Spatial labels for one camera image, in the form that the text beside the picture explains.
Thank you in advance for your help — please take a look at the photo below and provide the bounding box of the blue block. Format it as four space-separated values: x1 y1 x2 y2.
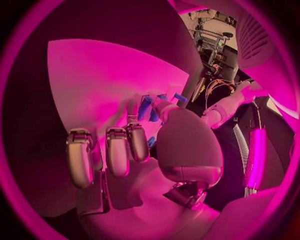
146 136 158 149

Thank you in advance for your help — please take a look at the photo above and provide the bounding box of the blue plug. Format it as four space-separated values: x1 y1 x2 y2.
173 92 189 103

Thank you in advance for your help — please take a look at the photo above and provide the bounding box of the blue short cylinder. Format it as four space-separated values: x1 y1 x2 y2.
148 108 161 123

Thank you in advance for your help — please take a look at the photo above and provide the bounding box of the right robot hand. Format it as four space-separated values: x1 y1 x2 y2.
65 96 225 240

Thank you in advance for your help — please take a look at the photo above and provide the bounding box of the glowing light bar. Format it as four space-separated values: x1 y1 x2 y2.
243 128 268 191

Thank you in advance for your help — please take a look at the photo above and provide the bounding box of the blue long cylinder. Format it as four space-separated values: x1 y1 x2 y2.
137 95 153 121

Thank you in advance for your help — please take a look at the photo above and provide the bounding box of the workshop equipment rack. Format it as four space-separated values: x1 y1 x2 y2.
186 10 240 103

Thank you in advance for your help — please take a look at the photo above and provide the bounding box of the white task board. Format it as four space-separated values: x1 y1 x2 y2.
40 38 191 218

